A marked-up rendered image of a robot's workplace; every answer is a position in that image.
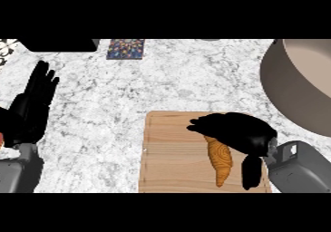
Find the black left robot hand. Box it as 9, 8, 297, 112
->
0, 60, 61, 149

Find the large grey-brown pot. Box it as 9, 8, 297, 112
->
259, 38, 331, 139

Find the colourful patterned box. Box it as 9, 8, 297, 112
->
105, 38, 147, 61

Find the pale wooden cutting board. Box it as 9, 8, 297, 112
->
138, 111, 274, 194

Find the golden brown croissant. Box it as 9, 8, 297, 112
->
203, 135, 235, 189

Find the black and white patterned tile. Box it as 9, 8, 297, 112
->
0, 38, 23, 80

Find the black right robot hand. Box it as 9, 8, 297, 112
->
185, 111, 279, 191

